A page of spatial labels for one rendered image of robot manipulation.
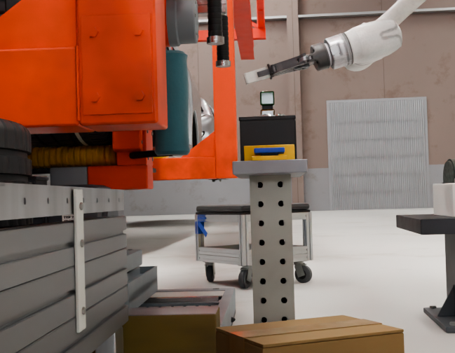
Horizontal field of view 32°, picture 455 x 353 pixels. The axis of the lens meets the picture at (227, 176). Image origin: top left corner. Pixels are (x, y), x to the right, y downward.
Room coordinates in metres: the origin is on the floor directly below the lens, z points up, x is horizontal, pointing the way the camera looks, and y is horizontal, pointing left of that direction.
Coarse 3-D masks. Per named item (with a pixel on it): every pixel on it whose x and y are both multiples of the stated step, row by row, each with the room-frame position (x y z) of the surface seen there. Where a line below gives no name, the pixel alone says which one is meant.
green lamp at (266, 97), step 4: (260, 92) 2.18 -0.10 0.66; (264, 92) 2.18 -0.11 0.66; (268, 92) 2.18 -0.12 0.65; (272, 92) 2.18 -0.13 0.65; (260, 96) 2.18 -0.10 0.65; (264, 96) 2.18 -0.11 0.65; (268, 96) 2.18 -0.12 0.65; (272, 96) 2.18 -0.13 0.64; (260, 100) 2.18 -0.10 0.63; (264, 100) 2.18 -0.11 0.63; (268, 100) 2.18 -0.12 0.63; (272, 100) 2.18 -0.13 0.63; (260, 104) 2.18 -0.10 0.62; (264, 104) 2.18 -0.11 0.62; (268, 104) 2.18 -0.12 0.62; (272, 104) 2.18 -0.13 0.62
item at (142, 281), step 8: (128, 272) 2.22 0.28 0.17; (136, 272) 2.35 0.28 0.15; (144, 272) 2.19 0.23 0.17; (152, 272) 2.32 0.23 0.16; (128, 280) 2.21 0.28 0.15; (136, 280) 2.03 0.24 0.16; (144, 280) 2.17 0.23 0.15; (152, 280) 2.31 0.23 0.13; (128, 288) 1.92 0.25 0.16; (136, 288) 2.03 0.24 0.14; (144, 288) 2.17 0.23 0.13; (152, 288) 2.31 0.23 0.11; (128, 296) 1.92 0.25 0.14; (136, 296) 2.03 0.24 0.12; (144, 296) 2.16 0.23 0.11; (128, 304) 1.92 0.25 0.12; (136, 304) 2.02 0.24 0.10
